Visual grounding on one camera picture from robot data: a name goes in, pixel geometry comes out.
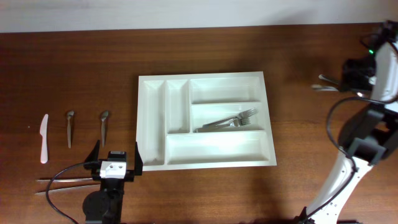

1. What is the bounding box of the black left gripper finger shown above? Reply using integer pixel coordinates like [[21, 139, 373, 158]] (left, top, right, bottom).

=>
[[134, 142, 143, 176], [85, 140, 100, 162]]

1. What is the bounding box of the metal tablespoon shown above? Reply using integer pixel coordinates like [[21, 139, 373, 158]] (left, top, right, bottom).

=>
[[311, 84, 338, 91], [318, 74, 364, 97]]

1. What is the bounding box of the metal fork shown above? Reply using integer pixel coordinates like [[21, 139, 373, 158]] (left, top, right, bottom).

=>
[[202, 108, 258, 127], [193, 118, 251, 133]]

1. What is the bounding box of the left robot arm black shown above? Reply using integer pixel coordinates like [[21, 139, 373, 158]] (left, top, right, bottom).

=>
[[83, 140, 143, 224]]

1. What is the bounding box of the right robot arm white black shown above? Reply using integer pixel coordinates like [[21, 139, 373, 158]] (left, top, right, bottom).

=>
[[136, 21, 397, 223]]

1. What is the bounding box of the small metal teaspoon right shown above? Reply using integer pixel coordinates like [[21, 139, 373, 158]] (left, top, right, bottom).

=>
[[100, 110, 109, 147]]

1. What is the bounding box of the small metal teaspoon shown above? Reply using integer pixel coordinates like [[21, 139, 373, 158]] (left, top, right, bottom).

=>
[[67, 110, 75, 148], [100, 110, 109, 147]]

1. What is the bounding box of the small metal teaspoon left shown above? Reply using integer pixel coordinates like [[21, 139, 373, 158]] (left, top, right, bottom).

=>
[[67, 110, 75, 148]]

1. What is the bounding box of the white plastic knife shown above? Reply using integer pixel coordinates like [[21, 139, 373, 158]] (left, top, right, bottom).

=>
[[40, 114, 49, 164]]

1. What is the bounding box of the white plastic cutlery tray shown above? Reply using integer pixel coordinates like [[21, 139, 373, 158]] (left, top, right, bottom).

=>
[[136, 72, 277, 171]]

